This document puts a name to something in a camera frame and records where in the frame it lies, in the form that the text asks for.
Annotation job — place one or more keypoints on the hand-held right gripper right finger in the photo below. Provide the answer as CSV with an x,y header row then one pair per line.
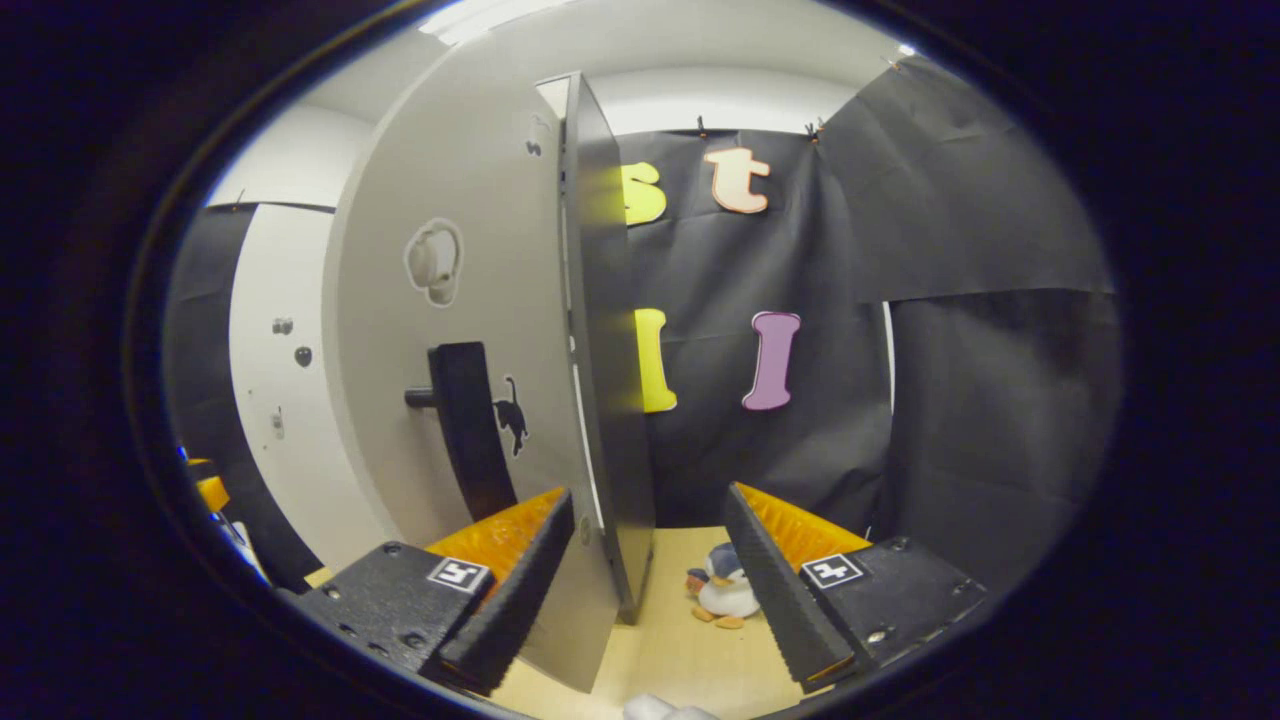
x,y
775,595

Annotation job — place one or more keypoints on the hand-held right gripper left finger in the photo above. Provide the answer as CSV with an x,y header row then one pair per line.
x,y
520,600

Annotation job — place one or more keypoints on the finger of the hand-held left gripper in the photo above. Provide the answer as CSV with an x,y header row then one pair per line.
x,y
212,492

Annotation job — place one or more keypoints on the white cabinet door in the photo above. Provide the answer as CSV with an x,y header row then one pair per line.
x,y
260,260
380,450

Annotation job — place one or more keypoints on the white cabinet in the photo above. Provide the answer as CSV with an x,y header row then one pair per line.
x,y
620,400

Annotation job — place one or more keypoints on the penguin plush toy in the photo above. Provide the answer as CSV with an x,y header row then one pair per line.
x,y
730,600

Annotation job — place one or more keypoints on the black backdrop cloth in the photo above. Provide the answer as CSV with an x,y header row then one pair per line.
x,y
1000,400

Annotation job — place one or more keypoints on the large ceiling light panel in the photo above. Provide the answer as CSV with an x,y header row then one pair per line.
x,y
470,15

